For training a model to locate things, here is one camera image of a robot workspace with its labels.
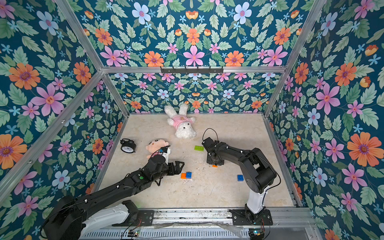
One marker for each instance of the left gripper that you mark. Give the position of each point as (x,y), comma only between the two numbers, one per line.
(178,171)

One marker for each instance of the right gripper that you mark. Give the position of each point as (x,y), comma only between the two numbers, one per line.
(214,157)

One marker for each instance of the blue lego brick square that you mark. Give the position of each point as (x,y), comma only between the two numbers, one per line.
(189,175)

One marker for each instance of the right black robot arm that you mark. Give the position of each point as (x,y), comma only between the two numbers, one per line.
(257,171)

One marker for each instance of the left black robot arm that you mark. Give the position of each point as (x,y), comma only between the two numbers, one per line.
(72,218)

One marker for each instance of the green lego brick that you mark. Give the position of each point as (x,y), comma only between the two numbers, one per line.
(199,148)

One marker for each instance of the pink plush doll striped shirt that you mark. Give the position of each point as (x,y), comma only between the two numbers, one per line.
(155,145)

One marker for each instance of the white plush bunny pink shirt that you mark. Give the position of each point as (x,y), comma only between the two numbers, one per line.
(181,122)

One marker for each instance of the black alarm clock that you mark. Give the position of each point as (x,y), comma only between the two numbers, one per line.
(128,146)

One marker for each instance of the green circuit board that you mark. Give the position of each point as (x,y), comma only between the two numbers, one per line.
(256,234)

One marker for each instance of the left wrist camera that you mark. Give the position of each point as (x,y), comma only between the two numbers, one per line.
(164,152)

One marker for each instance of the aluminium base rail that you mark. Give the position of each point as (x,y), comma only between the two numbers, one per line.
(290,223)

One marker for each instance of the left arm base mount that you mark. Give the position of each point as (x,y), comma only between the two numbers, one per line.
(138,214)

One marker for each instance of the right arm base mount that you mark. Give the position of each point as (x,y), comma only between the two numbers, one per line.
(246,217)

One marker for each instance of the small controller board with wires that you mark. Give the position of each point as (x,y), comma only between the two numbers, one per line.
(132,234)

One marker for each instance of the black wall hook bar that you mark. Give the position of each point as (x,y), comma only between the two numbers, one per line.
(192,70)

